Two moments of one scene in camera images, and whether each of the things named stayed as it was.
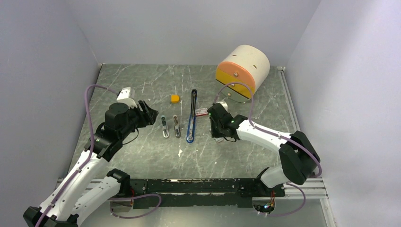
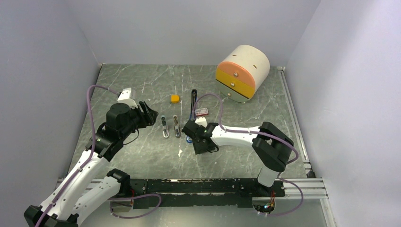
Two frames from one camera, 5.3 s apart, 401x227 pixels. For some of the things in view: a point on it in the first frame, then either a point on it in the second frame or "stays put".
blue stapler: x=190 y=131 stays put
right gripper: x=214 y=133 → x=198 y=149
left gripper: x=147 y=116 stays put
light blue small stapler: x=165 y=130 stays put
